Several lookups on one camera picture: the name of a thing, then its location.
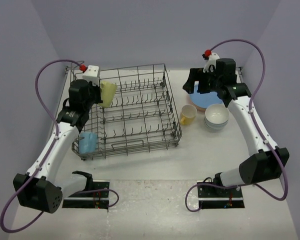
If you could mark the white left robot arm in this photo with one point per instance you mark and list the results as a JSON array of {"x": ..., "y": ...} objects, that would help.
[{"x": 37, "y": 188}]

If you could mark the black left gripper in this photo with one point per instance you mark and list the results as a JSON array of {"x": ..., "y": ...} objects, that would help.
[{"x": 98, "y": 89}]

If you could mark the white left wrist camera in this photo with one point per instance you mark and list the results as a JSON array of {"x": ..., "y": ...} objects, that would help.
[{"x": 92, "y": 74}]

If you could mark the blue plastic plate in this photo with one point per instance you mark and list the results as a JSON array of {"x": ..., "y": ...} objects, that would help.
[{"x": 204, "y": 100}]

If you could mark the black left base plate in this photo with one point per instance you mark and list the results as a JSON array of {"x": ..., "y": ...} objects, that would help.
[{"x": 94, "y": 200}]

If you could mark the white ceramic bowl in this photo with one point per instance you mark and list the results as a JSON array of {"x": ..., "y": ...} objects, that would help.
[
  {"x": 214, "y": 127},
  {"x": 217, "y": 115}
]

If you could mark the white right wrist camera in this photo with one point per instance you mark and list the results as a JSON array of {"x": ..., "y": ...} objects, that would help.
[{"x": 211, "y": 59}]

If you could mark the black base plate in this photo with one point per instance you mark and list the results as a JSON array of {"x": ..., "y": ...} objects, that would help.
[
  {"x": 216, "y": 198},
  {"x": 94, "y": 200}
]

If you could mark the grey wire dish rack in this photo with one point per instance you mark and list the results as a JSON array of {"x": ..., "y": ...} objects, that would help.
[{"x": 141, "y": 117}]

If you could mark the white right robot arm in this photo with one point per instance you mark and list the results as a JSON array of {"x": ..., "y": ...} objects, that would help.
[{"x": 266, "y": 159}]

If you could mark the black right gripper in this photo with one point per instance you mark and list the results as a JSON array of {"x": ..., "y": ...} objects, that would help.
[{"x": 196, "y": 74}]

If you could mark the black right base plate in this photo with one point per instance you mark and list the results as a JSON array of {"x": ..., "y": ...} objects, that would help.
[{"x": 216, "y": 198}]

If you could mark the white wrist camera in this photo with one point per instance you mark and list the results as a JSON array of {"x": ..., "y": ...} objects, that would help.
[
  {"x": 92, "y": 74},
  {"x": 211, "y": 59}
]

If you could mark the yellow-green plastic cup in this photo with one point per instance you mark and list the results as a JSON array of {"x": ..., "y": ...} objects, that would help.
[{"x": 108, "y": 91}]

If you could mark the blue plastic cup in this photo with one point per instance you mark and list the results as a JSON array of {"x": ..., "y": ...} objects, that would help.
[{"x": 87, "y": 142}]

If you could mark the yellow ceramic mug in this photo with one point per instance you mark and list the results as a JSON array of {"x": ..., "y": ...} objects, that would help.
[{"x": 188, "y": 114}]

